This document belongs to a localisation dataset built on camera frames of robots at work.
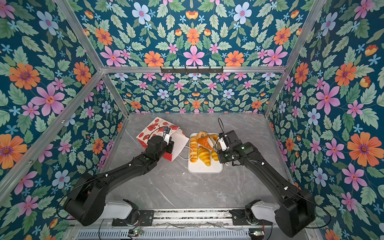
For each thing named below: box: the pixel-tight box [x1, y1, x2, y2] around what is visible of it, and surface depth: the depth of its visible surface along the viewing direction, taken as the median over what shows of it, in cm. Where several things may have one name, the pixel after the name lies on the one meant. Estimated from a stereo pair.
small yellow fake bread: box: [210, 149, 219, 161], surface depth 95 cm
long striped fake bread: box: [190, 136, 198, 163], surface depth 97 cm
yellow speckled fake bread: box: [198, 145, 211, 167], surface depth 95 cm
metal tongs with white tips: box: [207, 137, 218, 151], surface depth 88 cm
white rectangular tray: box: [187, 133, 223, 174], surface depth 93 cm
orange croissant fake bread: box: [197, 135, 214, 150], surface depth 94 cm
